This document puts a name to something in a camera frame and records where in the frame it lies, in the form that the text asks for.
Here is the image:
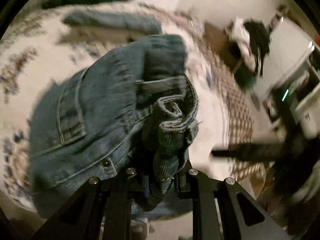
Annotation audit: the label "blue denim jeans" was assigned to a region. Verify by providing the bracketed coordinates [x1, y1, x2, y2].
[28, 35, 199, 218]

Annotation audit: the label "white storage shelf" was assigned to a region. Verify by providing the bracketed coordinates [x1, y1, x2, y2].
[254, 19, 319, 136]

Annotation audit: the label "floral white bed blanket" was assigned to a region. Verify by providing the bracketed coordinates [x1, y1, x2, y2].
[1, 3, 264, 212]

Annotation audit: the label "folded beige garment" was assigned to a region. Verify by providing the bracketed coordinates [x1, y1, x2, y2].
[59, 27, 147, 43]

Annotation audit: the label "dark clothes pile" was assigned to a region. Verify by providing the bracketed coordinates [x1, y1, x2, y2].
[225, 17, 271, 90]

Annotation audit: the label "folded teal denim garment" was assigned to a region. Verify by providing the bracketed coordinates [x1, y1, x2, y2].
[62, 10, 162, 35]

